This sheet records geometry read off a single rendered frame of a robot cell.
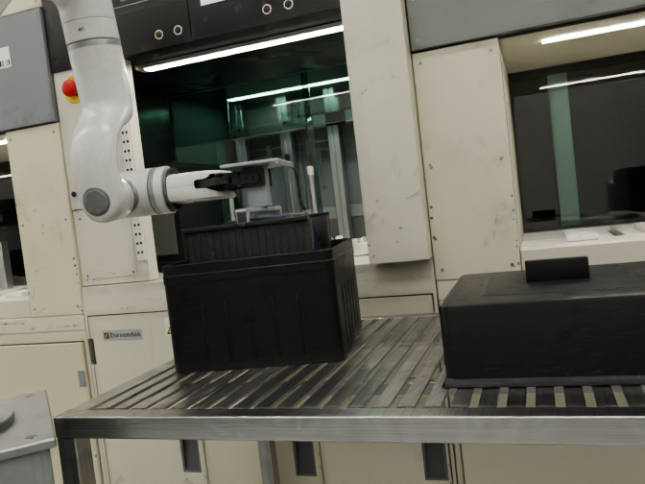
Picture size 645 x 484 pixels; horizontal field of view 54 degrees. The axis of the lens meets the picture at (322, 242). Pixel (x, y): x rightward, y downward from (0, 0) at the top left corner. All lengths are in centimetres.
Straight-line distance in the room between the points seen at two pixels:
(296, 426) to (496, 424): 22
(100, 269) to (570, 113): 124
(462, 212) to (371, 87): 30
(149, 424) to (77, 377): 91
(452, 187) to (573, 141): 52
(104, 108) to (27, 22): 67
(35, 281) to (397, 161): 99
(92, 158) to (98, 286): 61
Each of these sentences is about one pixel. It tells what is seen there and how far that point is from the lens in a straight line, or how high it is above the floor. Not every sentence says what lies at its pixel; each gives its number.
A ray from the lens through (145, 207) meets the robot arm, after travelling 114.
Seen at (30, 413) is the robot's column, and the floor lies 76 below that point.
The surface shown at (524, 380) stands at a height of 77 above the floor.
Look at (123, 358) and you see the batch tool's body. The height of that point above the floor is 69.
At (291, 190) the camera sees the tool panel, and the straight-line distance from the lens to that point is 227.
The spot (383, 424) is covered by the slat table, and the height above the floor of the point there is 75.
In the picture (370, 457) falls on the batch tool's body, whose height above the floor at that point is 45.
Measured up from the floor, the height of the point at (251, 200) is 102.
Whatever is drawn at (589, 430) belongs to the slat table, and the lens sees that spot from 70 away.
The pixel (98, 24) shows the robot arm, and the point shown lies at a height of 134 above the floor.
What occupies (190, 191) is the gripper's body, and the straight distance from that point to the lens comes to 109.
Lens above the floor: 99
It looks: 3 degrees down
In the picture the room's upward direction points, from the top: 7 degrees counter-clockwise
